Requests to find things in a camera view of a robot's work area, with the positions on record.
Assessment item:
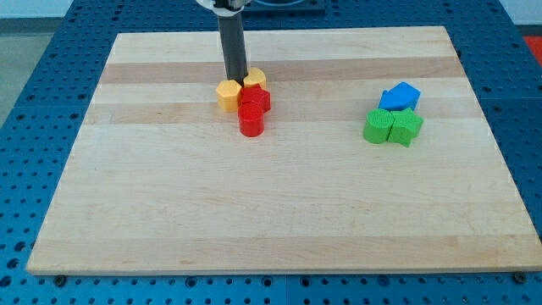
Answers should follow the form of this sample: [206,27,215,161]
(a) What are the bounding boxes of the red star block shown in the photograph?
[238,85,271,113]

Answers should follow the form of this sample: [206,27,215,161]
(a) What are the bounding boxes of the green star block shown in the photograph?
[387,108,423,147]

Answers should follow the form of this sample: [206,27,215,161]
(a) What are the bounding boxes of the red cylinder block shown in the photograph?
[238,102,264,137]

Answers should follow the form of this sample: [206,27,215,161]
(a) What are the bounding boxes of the yellow hexagon block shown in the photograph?
[215,80,242,113]

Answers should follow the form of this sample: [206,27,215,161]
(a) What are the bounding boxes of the yellow heart block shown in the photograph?
[243,67,267,90]

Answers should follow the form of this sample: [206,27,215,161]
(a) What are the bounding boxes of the green cylinder block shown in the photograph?
[363,108,395,144]

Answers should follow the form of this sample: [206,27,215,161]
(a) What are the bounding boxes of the wooden board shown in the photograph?
[26,26,541,276]

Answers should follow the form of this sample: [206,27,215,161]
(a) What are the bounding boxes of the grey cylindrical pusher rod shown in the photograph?
[218,13,248,85]

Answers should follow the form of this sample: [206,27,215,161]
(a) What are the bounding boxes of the blue arrow block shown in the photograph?
[379,82,421,111]

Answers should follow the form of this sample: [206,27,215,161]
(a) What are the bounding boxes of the white robot wrist flange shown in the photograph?
[196,0,252,17]

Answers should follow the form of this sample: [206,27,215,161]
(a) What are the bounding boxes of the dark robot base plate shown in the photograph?
[244,0,326,13]

